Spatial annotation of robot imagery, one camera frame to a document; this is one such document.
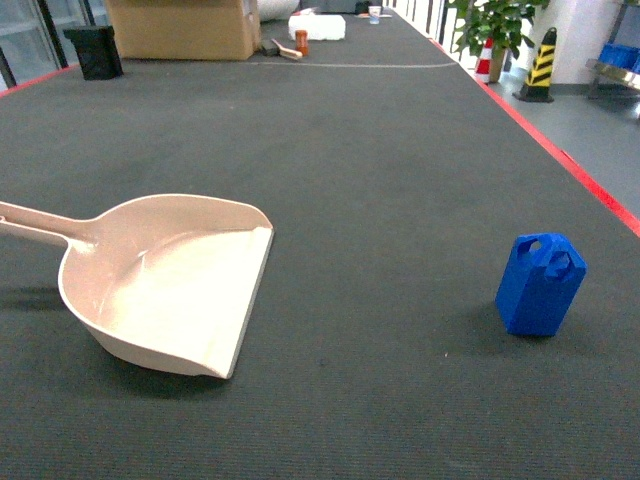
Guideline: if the beige plastic dustpan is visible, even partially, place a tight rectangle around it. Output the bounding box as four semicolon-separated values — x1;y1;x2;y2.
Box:
1;194;274;379

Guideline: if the blue plastic part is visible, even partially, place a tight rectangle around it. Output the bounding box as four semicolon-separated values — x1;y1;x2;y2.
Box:
495;232;587;337

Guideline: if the neighbouring steel shelf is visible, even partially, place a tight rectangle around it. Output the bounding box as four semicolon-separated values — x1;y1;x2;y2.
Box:
586;1;639;100

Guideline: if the hand brush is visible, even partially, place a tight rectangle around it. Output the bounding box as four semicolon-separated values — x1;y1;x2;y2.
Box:
260;39;303;61

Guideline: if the orange can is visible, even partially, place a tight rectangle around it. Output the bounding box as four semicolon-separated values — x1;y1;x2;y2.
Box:
295;29;309;57

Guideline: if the white foam block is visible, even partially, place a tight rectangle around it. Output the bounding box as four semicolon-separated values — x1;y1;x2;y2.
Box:
288;15;346;41

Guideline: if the red white traffic cone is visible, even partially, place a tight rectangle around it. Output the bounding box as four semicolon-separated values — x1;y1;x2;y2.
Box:
474;38;493;85

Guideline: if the paper cup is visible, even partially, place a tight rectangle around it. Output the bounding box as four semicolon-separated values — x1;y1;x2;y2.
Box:
368;5;382;25

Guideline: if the yellow black bollard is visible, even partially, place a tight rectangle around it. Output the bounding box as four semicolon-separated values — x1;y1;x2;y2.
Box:
512;27;557;103

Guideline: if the large cardboard box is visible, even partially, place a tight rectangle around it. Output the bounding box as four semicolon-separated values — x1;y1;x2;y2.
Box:
105;0;261;61

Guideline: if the green potted plant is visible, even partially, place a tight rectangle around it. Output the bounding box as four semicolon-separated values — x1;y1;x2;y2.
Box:
445;0;550;83

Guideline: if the black bin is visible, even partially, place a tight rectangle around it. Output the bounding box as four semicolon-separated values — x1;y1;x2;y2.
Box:
63;25;123;81

